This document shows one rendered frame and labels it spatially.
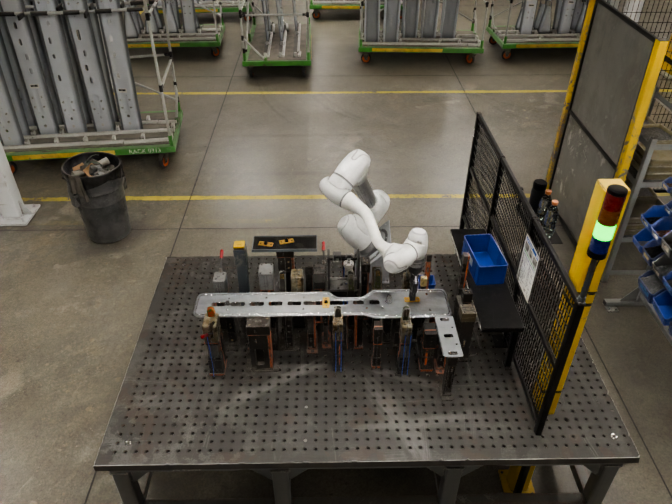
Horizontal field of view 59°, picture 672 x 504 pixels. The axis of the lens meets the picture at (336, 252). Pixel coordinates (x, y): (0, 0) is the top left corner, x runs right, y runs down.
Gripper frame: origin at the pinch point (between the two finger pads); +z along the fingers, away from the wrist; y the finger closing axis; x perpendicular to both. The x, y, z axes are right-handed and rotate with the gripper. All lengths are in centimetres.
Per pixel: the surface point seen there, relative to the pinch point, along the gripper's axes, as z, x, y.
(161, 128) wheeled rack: 73, -227, -373
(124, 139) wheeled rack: 76, -263, -351
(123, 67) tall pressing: 5, -255, -374
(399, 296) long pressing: 5.3, -6.2, -4.2
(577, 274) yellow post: -53, 58, 51
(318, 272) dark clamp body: -2, -51, -17
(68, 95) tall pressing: 32, -317, -367
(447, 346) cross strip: 5.4, 13.5, 34.1
